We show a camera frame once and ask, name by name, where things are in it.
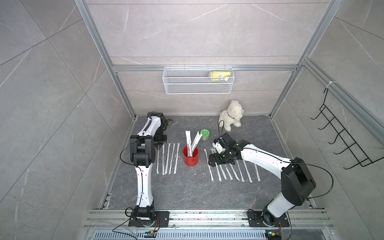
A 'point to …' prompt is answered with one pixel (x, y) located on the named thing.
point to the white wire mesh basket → (198, 80)
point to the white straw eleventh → (167, 158)
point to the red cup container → (191, 161)
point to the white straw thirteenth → (157, 171)
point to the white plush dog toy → (232, 116)
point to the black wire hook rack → (358, 153)
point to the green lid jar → (205, 134)
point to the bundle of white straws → (191, 146)
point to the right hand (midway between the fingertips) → (216, 161)
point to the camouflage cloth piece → (169, 121)
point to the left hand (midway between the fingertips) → (159, 146)
